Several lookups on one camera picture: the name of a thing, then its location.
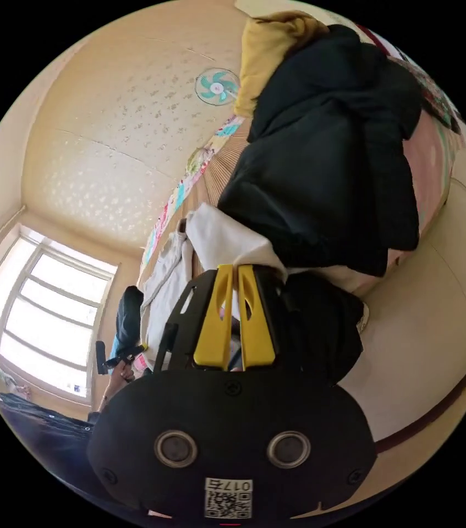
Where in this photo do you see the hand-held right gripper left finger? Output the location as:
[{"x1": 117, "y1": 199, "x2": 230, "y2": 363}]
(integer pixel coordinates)
[{"x1": 193, "y1": 264, "x2": 234, "y2": 370}]

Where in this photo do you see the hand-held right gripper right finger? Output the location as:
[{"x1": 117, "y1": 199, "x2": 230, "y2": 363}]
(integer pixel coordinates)
[{"x1": 238, "y1": 264, "x2": 277, "y2": 371}]

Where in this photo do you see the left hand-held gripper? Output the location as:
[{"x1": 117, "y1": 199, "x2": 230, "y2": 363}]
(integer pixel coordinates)
[{"x1": 103, "y1": 285, "x2": 147, "y2": 370}]

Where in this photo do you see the person's left forearm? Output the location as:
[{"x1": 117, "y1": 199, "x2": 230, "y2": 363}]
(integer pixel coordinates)
[{"x1": 97, "y1": 376, "x2": 129, "y2": 414}]

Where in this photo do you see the pile of clothes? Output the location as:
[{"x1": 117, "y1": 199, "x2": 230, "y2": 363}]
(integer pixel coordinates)
[{"x1": 216, "y1": 10, "x2": 423, "y2": 384}]

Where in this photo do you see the person's body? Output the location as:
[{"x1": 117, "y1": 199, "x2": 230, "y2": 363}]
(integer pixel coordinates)
[{"x1": 0, "y1": 390, "x2": 106, "y2": 502}]

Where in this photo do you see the white thermal wear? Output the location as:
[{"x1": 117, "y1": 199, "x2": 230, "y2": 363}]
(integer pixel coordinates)
[{"x1": 139, "y1": 202, "x2": 288, "y2": 372}]

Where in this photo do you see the window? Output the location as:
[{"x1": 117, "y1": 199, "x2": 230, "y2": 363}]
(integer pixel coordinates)
[{"x1": 0, "y1": 222, "x2": 119, "y2": 406}]

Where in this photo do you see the wall fan with teal blades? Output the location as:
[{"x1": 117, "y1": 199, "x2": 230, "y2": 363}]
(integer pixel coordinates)
[{"x1": 194, "y1": 67, "x2": 242, "y2": 107}]

